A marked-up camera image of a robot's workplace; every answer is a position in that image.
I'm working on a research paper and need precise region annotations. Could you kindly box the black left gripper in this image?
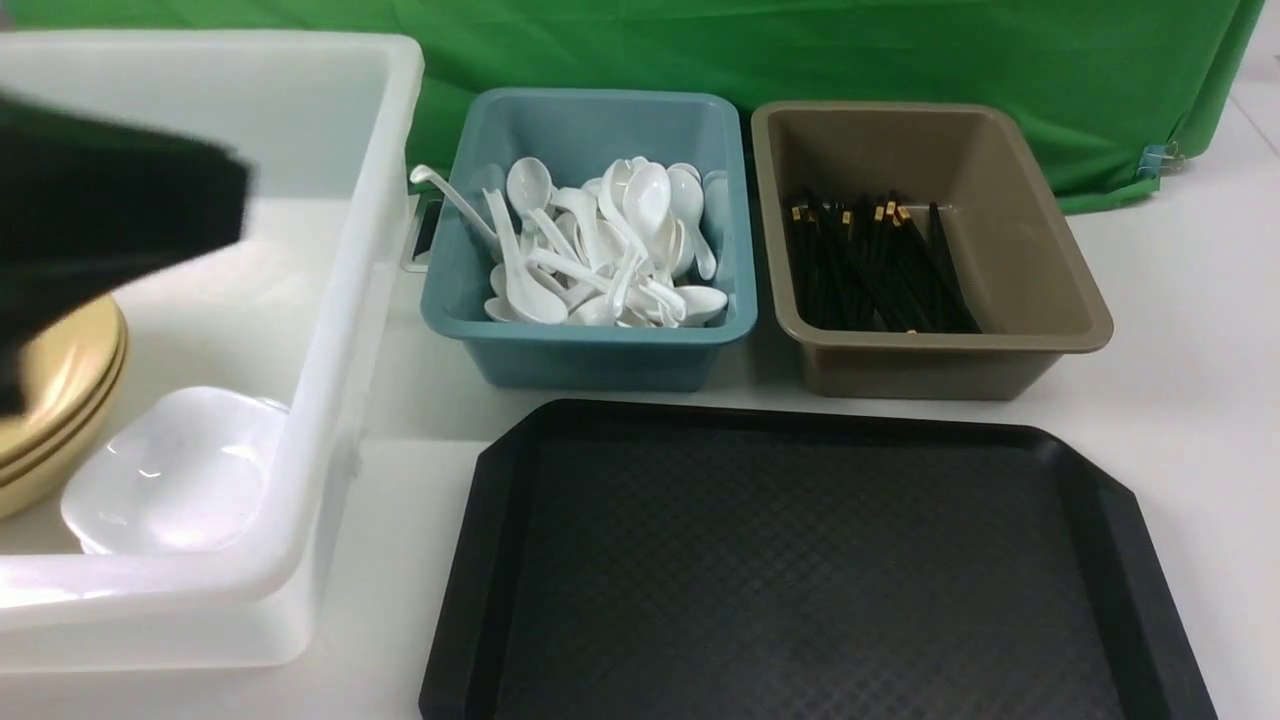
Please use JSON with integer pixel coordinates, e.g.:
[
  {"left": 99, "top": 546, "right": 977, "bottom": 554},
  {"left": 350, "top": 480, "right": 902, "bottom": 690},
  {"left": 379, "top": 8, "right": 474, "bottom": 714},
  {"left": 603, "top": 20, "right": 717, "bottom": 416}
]
[{"left": 1, "top": 92, "right": 253, "bottom": 416}]

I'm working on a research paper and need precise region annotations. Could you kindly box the yellow noodle bowl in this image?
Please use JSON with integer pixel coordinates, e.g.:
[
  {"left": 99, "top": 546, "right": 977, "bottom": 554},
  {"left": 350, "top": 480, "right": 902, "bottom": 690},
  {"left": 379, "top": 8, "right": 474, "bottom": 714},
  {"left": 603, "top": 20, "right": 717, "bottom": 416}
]
[{"left": 1, "top": 293, "right": 129, "bottom": 475}]

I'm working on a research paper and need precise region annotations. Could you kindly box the white square dish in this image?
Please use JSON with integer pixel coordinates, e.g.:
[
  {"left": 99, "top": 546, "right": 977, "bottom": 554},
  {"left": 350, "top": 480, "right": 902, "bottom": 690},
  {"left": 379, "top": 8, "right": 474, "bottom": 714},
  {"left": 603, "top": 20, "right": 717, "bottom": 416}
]
[{"left": 60, "top": 386, "right": 289, "bottom": 555}]

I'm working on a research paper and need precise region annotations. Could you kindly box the white soup spoon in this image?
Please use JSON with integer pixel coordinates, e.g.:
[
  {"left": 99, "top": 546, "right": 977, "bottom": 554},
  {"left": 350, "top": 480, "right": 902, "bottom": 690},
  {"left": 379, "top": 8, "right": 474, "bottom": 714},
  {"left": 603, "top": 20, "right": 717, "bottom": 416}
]
[{"left": 605, "top": 159, "right": 672, "bottom": 310}]

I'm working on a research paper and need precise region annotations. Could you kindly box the yellow bowl in tub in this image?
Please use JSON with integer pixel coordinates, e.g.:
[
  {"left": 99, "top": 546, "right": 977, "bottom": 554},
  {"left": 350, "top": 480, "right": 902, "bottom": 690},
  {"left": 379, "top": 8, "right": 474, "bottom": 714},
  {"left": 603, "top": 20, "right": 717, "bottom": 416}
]
[{"left": 1, "top": 359, "right": 127, "bottom": 519}]

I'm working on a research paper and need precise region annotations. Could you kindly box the large white plastic tub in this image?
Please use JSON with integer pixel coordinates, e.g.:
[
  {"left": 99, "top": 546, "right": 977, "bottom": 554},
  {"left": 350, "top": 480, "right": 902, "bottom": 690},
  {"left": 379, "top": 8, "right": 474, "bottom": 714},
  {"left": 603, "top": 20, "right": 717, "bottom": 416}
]
[{"left": 1, "top": 29, "right": 424, "bottom": 675}]

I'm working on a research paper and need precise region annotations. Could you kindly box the white spoon over bin edge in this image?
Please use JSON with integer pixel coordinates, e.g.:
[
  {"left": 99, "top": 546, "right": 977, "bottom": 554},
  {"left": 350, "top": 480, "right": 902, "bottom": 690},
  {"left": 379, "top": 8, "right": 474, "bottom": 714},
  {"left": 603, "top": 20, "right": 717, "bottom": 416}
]
[{"left": 410, "top": 164, "right": 500, "bottom": 255}]

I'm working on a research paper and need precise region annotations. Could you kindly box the white spoon round back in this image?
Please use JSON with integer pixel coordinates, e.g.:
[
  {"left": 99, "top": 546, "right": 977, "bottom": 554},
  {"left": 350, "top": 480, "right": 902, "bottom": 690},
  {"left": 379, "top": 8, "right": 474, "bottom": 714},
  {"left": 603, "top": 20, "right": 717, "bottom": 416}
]
[{"left": 506, "top": 158, "right": 579, "bottom": 261}]

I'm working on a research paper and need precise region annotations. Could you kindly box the white spoon front left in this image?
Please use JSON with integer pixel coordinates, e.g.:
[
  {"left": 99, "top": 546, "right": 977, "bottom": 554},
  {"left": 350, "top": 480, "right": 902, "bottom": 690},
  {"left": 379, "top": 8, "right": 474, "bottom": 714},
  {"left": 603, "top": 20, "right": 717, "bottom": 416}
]
[{"left": 483, "top": 190, "right": 568, "bottom": 325}]

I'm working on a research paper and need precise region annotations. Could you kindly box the teal plastic bin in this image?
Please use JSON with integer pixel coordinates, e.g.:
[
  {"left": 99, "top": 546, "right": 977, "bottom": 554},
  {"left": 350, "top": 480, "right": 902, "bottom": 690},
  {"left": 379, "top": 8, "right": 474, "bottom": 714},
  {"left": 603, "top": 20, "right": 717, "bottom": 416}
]
[{"left": 420, "top": 88, "right": 759, "bottom": 392}]

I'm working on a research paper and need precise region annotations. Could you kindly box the white spoon front right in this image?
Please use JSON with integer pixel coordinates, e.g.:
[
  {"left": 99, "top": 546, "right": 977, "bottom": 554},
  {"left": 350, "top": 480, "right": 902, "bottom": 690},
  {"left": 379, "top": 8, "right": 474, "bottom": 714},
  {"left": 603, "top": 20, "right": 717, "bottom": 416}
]
[{"left": 675, "top": 284, "right": 730, "bottom": 327}]

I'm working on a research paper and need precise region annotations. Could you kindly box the black serving tray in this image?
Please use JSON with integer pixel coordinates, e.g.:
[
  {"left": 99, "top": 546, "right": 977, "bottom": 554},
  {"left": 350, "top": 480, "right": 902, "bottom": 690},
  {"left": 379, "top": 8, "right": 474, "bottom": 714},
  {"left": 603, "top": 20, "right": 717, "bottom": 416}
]
[{"left": 419, "top": 398, "right": 1217, "bottom": 719}]

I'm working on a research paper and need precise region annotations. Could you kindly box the gold tipped chopstick far left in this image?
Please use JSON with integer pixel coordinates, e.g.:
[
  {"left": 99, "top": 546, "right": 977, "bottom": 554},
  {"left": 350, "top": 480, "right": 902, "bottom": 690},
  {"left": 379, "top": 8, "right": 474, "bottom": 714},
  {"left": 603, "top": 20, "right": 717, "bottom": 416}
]
[{"left": 790, "top": 204, "right": 829, "bottom": 329}]

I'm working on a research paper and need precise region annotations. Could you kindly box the gold tipped chopstick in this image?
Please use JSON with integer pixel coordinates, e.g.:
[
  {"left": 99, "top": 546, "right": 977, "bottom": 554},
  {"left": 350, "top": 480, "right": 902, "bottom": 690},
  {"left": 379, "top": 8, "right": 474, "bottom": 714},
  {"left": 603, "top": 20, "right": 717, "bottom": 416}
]
[
  {"left": 790, "top": 204, "right": 829, "bottom": 329},
  {"left": 872, "top": 196, "right": 982, "bottom": 334}
]

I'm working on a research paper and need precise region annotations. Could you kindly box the brown plastic bin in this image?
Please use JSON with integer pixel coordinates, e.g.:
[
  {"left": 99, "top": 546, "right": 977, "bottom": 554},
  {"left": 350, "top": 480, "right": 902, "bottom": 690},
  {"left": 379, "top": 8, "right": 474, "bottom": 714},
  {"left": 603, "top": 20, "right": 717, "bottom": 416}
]
[{"left": 751, "top": 101, "right": 1114, "bottom": 401}]

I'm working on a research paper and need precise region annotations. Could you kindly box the gold tipped chopstick centre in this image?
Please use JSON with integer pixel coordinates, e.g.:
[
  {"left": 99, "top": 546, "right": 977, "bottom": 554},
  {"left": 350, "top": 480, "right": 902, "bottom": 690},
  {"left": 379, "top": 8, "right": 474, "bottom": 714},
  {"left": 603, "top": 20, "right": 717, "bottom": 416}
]
[{"left": 872, "top": 196, "right": 982, "bottom": 334}]

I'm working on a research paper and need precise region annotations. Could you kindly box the green cloth backdrop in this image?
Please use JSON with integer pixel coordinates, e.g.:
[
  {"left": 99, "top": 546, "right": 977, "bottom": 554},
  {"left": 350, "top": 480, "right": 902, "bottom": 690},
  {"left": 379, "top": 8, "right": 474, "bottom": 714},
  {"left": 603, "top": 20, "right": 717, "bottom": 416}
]
[{"left": 4, "top": 1, "right": 1263, "bottom": 214}]

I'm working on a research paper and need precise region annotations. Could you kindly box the blue binder clip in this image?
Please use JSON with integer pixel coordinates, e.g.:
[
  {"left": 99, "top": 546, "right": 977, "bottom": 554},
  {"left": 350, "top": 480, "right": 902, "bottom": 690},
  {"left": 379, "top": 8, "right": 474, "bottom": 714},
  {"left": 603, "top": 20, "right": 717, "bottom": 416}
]
[{"left": 1135, "top": 141, "right": 1187, "bottom": 179}]

